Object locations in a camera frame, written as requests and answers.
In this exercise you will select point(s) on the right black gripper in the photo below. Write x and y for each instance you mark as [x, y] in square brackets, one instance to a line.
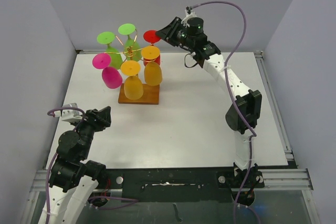
[168, 33]

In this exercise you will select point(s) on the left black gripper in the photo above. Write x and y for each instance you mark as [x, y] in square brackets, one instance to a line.
[100, 119]

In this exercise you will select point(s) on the red wine glass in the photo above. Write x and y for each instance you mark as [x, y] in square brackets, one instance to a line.
[151, 37]

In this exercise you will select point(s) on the green wine glass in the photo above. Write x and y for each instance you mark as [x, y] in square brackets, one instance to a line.
[106, 38]
[131, 46]

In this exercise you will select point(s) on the magenta wine glass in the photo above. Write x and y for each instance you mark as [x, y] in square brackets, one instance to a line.
[110, 75]

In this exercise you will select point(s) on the orange wine glass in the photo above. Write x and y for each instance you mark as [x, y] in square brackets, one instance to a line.
[133, 87]
[152, 70]

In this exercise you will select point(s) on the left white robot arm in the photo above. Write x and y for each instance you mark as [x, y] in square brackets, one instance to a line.
[71, 178]

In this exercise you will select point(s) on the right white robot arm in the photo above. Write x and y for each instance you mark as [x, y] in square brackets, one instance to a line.
[244, 112]

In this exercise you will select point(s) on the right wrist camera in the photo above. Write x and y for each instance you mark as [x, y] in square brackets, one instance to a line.
[189, 13]

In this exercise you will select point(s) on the gold wire wine glass rack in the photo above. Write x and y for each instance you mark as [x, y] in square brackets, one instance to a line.
[142, 69]

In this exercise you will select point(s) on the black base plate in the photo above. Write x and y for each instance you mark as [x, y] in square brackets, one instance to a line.
[182, 184]

